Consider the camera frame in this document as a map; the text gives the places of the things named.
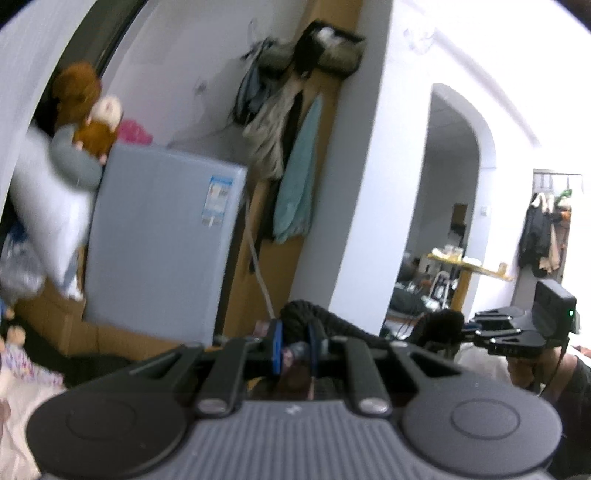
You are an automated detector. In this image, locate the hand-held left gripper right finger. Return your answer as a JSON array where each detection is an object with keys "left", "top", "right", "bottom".
[{"left": 307, "top": 320, "right": 467, "bottom": 416}]

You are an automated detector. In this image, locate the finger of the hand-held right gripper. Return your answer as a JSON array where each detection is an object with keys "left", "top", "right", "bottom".
[
  {"left": 464, "top": 310, "right": 529, "bottom": 329},
  {"left": 462, "top": 329, "right": 548, "bottom": 357}
]

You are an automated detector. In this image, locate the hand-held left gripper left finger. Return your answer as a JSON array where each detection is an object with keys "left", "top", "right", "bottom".
[{"left": 127, "top": 320, "right": 284, "bottom": 418}]

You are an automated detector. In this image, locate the black sweatshirt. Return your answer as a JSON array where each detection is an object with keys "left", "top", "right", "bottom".
[{"left": 249, "top": 300, "right": 465, "bottom": 402}]

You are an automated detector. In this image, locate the person's right forearm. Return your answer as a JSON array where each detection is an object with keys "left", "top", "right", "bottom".
[{"left": 547, "top": 357, "right": 591, "bottom": 480}]

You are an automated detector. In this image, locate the person's right hand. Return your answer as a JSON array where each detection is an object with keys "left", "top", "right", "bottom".
[{"left": 507, "top": 353, "right": 561, "bottom": 395}]

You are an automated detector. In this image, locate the yellow table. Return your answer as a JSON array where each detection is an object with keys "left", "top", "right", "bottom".
[{"left": 427, "top": 249, "right": 514, "bottom": 311}]

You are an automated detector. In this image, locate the white step stool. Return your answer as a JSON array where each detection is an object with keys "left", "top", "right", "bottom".
[{"left": 429, "top": 271, "right": 452, "bottom": 309}]

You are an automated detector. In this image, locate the brown wooden board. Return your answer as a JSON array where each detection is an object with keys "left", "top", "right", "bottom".
[{"left": 215, "top": 0, "right": 363, "bottom": 347}]

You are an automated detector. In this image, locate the black hanging jacket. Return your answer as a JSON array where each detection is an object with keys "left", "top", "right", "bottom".
[{"left": 517, "top": 203, "right": 555, "bottom": 278}]

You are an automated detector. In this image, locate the black bag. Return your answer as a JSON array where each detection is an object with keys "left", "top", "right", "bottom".
[{"left": 390, "top": 286, "right": 430, "bottom": 319}]

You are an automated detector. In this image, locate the grey washing machine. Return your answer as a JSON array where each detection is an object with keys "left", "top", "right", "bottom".
[{"left": 83, "top": 142, "right": 249, "bottom": 347}]

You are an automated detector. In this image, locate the teal towel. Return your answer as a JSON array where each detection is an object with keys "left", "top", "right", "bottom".
[{"left": 271, "top": 95, "right": 324, "bottom": 245}]

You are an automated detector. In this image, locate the beige hanging garment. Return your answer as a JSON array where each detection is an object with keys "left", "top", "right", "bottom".
[{"left": 242, "top": 83, "right": 305, "bottom": 181}]

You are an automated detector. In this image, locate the brown cardboard sheet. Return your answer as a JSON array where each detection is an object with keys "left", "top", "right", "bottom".
[{"left": 14, "top": 244, "right": 218, "bottom": 361}]

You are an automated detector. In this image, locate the grey hanging bag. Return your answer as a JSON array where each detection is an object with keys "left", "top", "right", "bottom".
[{"left": 233, "top": 39, "right": 278, "bottom": 125}]

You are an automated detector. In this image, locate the pink cloth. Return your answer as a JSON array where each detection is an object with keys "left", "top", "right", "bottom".
[{"left": 117, "top": 119, "right": 153, "bottom": 146}]

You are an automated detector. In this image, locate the doll in floral dress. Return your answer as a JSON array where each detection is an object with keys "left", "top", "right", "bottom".
[{"left": 0, "top": 323, "right": 65, "bottom": 416}]

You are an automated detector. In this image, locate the clear plastic bag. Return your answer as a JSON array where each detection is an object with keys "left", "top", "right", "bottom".
[{"left": 0, "top": 231, "right": 47, "bottom": 305}]

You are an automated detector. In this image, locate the white pillow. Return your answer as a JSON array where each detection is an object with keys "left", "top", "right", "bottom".
[{"left": 9, "top": 127, "right": 98, "bottom": 301}]

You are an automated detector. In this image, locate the white printed bed sheet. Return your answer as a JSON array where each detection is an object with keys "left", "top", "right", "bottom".
[{"left": 0, "top": 378, "right": 70, "bottom": 480}]

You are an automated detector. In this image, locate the grey neck pillow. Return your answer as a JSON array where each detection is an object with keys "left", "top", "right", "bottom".
[{"left": 50, "top": 124, "right": 105, "bottom": 190}]

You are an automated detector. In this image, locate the brown cream plush toy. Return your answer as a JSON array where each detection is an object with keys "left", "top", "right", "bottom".
[{"left": 74, "top": 95, "right": 125, "bottom": 164}]

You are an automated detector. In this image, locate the dark brown plush bear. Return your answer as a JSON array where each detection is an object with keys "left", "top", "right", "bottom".
[{"left": 52, "top": 62, "right": 102, "bottom": 130}]

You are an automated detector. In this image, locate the white curtain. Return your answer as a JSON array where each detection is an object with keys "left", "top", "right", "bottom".
[{"left": 0, "top": 14, "right": 95, "bottom": 201}]

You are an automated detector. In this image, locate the white cable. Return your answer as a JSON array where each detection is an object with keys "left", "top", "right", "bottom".
[{"left": 245, "top": 196, "right": 280, "bottom": 321}]

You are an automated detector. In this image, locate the wall coat rack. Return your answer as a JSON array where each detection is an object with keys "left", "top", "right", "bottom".
[{"left": 533, "top": 171, "right": 583, "bottom": 195}]

